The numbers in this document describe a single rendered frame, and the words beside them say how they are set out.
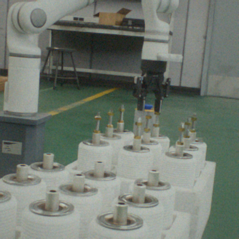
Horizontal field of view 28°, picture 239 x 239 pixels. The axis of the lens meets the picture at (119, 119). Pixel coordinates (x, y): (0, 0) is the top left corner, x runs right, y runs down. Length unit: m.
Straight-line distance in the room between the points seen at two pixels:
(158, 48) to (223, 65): 4.93
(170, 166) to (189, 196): 0.09
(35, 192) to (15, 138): 0.51
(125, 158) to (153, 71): 0.27
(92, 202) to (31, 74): 0.63
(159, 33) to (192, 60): 4.92
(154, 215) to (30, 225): 0.22
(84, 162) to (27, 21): 0.43
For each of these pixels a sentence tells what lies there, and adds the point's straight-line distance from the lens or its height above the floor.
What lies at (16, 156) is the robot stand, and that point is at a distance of 1.44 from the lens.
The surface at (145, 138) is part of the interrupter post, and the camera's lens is 1.43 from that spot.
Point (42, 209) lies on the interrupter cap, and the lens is 0.82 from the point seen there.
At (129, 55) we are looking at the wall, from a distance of 6.37.
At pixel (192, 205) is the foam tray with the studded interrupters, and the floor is 0.15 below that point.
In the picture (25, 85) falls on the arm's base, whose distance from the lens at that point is 1.43.
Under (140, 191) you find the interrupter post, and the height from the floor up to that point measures 0.27.
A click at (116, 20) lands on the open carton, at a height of 0.84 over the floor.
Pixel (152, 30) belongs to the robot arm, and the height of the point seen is 0.58.
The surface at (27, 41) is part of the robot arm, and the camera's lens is 1.47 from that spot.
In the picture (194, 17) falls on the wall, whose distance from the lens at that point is 6.31.
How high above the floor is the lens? 0.53
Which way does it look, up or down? 9 degrees down
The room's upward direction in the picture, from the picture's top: 5 degrees clockwise
